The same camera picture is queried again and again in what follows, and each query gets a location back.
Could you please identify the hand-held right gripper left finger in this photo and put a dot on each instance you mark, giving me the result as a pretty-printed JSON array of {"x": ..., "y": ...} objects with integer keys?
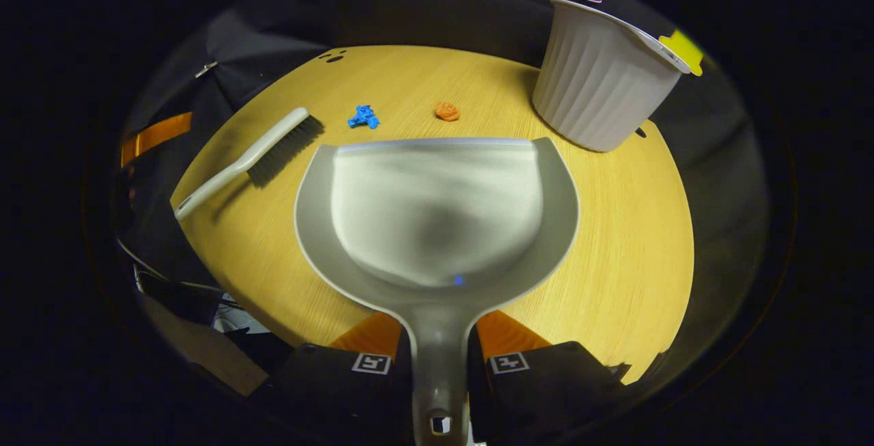
[{"x": 328, "y": 384}]

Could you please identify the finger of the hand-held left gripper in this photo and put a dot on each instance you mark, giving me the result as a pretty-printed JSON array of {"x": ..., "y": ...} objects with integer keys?
[{"x": 157, "y": 135}]

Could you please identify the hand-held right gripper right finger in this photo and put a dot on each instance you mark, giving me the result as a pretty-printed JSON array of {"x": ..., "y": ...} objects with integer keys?
[{"x": 546, "y": 391}]

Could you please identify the small white broom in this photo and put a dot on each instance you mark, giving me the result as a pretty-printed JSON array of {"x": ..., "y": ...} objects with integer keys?
[{"x": 239, "y": 162}]

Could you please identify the grey white dustpan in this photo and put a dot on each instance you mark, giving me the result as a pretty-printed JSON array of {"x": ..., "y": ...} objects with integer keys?
[{"x": 437, "y": 214}]

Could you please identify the blue paper scrap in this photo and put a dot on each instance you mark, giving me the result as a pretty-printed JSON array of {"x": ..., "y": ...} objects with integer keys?
[{"x": 363, "y": 118}]

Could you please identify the orange paper scrap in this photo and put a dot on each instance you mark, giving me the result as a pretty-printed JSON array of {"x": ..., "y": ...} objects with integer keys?
[{"x": 447, "y": 112}]

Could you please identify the white ribbed garbage bin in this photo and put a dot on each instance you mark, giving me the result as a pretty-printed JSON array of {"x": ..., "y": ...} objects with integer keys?
[{"x": 594, "y": 84}]

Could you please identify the wooden desktop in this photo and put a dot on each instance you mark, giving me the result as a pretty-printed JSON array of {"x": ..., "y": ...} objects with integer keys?
[{"x": 614, "y": 241}]

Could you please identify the small silver clip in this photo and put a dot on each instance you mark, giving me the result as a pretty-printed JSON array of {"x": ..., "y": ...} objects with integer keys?
[{"x": 206, "y": 70}]

